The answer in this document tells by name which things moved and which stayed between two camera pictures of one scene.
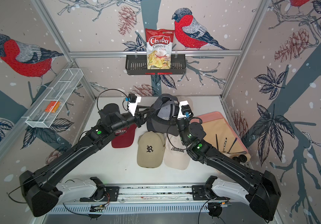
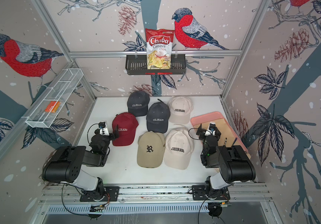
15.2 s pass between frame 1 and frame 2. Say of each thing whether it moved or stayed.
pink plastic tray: stayed
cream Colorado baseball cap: stayed
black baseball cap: moved
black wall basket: stayed
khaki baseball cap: stayed
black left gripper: moved
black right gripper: moved
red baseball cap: stayed
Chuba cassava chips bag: stayed
